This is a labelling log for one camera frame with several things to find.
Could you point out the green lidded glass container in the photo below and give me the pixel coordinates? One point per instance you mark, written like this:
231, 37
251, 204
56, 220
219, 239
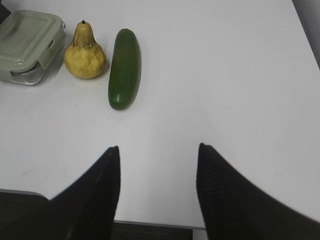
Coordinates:
29, 43

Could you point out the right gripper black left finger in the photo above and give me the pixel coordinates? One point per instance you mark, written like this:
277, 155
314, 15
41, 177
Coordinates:
83, 211

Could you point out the green cucumber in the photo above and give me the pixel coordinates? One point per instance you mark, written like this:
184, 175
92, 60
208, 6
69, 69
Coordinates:
125, 71

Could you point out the yellow pear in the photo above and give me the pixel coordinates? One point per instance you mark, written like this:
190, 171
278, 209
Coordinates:
84, 57

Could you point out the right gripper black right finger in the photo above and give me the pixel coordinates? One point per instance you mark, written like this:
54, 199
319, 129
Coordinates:
233, 208

